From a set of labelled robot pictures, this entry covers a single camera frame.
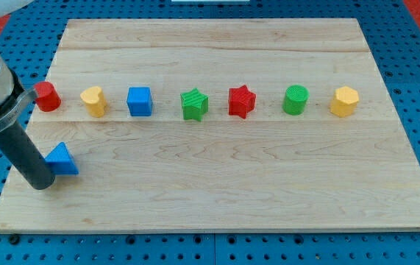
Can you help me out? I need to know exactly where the green cylinder block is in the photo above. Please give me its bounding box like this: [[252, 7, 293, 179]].
[[282, 85, 310, 116]]

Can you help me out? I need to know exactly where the red cylinder block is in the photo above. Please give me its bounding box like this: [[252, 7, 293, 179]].
[[33, 81, 62, 112]]

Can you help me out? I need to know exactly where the yellow heart block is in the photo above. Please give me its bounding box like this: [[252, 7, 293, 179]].
[[80, 86, 107, 118]]

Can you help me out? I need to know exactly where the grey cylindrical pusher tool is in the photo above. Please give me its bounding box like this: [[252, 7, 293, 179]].
[[0, 121, 55, 190]]

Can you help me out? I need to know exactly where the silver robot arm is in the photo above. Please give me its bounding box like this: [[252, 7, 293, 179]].
[[0, 0, 55, 190]]

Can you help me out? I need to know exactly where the red star block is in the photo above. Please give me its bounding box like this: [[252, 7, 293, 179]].
[[228, 85, 257, 119]]

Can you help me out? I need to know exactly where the blue triangle block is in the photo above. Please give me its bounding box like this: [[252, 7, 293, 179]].
[[45, 142, 79, 175]]

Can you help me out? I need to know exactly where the wooden board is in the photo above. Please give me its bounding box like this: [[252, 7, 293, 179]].
[[0, 18, 420, 234]]

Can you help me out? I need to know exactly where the green star block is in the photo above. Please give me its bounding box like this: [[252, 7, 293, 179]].
[[180, 88, 209, 121]]

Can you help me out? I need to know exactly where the blue cube block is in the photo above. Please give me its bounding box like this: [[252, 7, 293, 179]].
[[127, 87, 153, 116]]

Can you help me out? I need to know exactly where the yellow hexagon block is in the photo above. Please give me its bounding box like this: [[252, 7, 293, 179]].
[[330, 86, 360, 118]]

